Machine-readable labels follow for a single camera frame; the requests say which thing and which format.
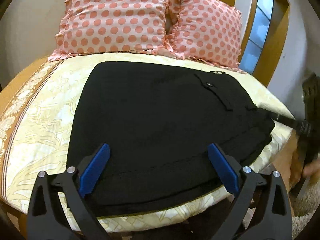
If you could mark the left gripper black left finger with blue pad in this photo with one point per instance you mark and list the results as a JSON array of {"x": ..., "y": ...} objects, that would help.
[{"x": 46, "y": 218}]

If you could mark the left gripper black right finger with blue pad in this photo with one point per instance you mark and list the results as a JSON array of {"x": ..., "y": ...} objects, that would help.
[{"x": 272, "y": 218}]

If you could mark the black pants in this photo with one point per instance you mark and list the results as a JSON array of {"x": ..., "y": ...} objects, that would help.
[{"x": 158, "y": 121}]

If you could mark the person's hand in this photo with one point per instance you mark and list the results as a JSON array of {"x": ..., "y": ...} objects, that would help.
[{"x": 312, "y": 170}]

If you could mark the cream patterned bed mattress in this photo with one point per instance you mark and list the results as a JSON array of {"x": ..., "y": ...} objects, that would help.
[{"x": 37, "y": 110}]

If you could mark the wooden framed window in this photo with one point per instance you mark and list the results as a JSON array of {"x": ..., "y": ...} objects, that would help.
[{"x": 264, "y": 32}]

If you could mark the pink polka dot pillow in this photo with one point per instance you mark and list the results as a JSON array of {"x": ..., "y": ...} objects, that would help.
[
  {"x": 206, "y": 31},
  {"x": 112, "y": 26}
]

